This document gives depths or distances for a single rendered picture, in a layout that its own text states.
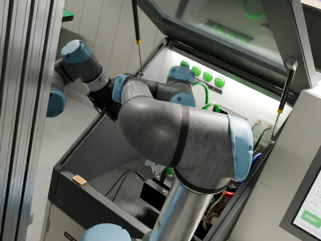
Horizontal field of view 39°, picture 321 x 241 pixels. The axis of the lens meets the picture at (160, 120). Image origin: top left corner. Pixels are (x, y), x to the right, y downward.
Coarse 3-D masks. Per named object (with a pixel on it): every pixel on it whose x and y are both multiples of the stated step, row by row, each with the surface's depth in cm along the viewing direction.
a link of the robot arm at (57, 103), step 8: (56, 80) 122; (56, 88) 118; (64, 88) 123; (56, 96) 115; (64, 96) 119; (48, 104) 116; (56, 104) 116; (64, 104) 118; (48, 112) 117; (56, 112) 117
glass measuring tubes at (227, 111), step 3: (219, 105) 191; (213, 108) 190; (222, 108) 189; (225, 108) 189; (222, 111) 187; (225, 111) 187; (228, 111) 187; (231, 111) 188; (231, 114) 185; (234, 114) 186; (237, 114) 187; (240, 117) 185; (243, 117) 186; (246, 120) 186
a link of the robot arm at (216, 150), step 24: (192, 120) 78; (216, 120) 80; (240, 120) 82; (192, 144) 78; (216, 144) 78; (240, 144) 79; (192, 168) 80; (216, 168) 80; (240, 168) 80; (168, 192) 94; (192, 192) 87; (216, 192) 85; (168, 216) 94; (192, 216) 91; (144, 240) 105; (168, 240) 97
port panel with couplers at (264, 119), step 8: (264, 112) 180; (256, 120) 183; (264, 120) 181; (272, 120) 179; (280, 120) 177; (256, 128) 184; (272, 128) 180; (256, 136) 185; (264, 136) 183; (264, 144) 183
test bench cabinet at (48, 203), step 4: (48, 200) 187; (48, 204) 187; (48, 208) 188; (48, 212) 188; (44, 216) 190; (48, 216) 189; (44, 220) 191; (44, 224) 192; (44, 228) 192; (44, 232) 193; (44, 236) 194; (40, 240) 196; (44, 240) 195
